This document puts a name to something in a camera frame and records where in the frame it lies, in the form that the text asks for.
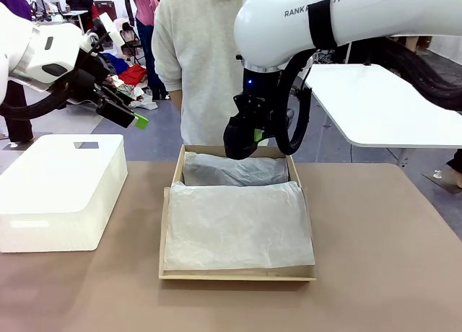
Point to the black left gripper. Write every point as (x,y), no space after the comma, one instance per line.
(86,84)

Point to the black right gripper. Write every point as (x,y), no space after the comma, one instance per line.
(260,101)

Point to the white tissue paper sheet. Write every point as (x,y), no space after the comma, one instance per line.
(231,171)
(238,223)

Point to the brown cardboard shoe box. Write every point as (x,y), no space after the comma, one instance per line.
(173,187)

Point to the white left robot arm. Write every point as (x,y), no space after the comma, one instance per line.
(36,54)

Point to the person's left hand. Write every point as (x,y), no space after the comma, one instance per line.
(290,117)

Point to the person's right hand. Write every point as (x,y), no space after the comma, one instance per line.
(177,99)

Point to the white crumpled bag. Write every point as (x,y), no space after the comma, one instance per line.
(144,100)

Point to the red cloth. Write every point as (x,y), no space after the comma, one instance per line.
(133,75)

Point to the blue cloth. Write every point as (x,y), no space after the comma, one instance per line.
(114,63)

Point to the black folding chair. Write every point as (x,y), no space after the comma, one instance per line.
(130,39)

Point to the person in light gray sweatshirt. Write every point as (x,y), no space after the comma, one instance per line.
(202,57)

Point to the white plastic bin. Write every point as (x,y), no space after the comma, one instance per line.
(61,187)

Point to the white background table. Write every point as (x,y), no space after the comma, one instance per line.
(74,13)

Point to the bystander in pink top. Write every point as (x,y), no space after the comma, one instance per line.
(146,7)

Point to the white side table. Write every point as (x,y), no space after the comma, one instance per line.
(379,104)

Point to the gray table foot plate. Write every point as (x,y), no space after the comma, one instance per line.
(444,182)

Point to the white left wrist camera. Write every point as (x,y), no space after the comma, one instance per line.
(112,29)

